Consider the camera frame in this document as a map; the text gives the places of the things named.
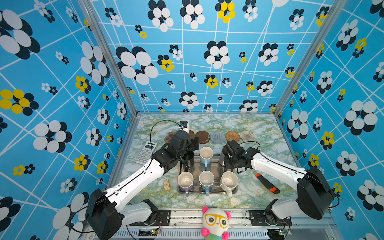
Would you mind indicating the woven rattan coaster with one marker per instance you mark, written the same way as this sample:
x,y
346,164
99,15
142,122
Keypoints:
x,y
232,136

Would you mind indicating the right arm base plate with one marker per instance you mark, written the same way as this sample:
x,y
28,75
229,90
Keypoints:
x,y
259,218

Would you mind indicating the dark round wooden coaster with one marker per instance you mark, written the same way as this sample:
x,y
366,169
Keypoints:
x,y
192,134

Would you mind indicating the paw shaped wooden coaster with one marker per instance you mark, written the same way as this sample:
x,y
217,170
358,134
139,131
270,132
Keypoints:
x,y
169,137

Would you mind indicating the white mug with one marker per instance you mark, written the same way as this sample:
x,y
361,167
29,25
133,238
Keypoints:
x,y
228,182

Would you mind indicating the light blue mug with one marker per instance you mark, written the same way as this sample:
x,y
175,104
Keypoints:
x,y
206,154
206,179

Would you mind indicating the black mug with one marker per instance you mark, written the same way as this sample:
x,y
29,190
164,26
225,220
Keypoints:
x,y
188,161

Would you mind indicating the light blue mug front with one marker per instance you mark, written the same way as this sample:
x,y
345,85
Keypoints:
x,y
206,179

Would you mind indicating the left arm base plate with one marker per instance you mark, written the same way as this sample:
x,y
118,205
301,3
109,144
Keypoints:
x,y
162,218

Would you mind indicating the small wooden block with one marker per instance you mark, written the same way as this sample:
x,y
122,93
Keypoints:
x,y
166,184

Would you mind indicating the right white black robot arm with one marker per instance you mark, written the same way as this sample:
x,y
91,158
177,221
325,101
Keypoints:
x,y
314,194

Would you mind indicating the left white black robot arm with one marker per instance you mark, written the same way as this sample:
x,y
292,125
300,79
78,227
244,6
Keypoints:
x,y
105,210

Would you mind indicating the embroidered white fabric coaster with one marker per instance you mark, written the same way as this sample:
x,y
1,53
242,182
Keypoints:
x,y
247,136

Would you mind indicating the panda plush toy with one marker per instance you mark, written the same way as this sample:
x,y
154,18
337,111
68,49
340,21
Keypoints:
x,y
215,224

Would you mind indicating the aluminium front rail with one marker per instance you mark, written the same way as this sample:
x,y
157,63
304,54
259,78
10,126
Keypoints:
x,y
188,225

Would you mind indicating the purple mug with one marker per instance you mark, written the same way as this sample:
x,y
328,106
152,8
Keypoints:
x,y
185,182

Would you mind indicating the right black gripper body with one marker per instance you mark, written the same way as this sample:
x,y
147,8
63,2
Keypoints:
x,y
230,162

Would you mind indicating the grey blue crochet coaster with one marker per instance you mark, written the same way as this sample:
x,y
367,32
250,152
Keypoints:
x,y
217,137

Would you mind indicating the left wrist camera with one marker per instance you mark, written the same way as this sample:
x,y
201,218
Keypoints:
x,y
184,126

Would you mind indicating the stainless steel cup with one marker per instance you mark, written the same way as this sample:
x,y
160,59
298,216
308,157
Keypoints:
x,y
221,160

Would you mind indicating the metal serving tray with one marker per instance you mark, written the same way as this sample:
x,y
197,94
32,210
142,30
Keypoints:
x,y
213,167

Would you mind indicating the black orange utility knife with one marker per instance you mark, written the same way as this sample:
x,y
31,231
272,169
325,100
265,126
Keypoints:
x,y
266,183

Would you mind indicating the scratched round wooden coaster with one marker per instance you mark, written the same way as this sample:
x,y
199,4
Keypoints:
x,y
204,137

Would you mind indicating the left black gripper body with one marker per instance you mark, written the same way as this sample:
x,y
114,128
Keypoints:
x,y
193,145

